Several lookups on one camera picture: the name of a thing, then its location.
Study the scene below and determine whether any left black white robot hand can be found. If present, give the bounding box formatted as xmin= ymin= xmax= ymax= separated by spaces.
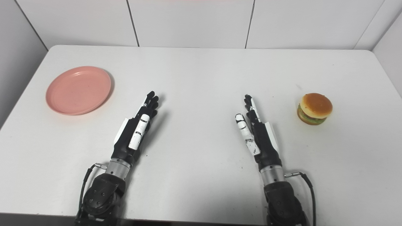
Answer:
xmin=111 ymin=91 xmax=160 ymax=165

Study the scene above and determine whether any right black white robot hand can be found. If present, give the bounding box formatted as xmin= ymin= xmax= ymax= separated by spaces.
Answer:
xmin=235 ymin=94 xmax=282 ymax=171

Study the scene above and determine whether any toy hamburger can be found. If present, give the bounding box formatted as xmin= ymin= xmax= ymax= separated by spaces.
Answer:
xmin=297 ymin=93 xmax=333 ymax=126

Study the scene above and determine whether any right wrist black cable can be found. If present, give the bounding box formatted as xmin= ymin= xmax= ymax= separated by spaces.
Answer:
xmin=284 ymin=171 xmax=316 ymax=226

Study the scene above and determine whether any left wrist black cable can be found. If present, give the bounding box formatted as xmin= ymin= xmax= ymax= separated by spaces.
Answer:
xmin=78 ymin=163 xmax=108 ymax=217

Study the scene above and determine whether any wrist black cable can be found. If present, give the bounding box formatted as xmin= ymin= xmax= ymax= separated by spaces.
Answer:
xmin=284 ymin=171 xmax=316 ymax=226
xmin=78 ymin=163 xmax=108 ymax=217

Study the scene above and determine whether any pink round plate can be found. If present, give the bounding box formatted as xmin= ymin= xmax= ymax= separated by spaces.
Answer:
xmin=46 ymin=66 xmax=111 ymax=116

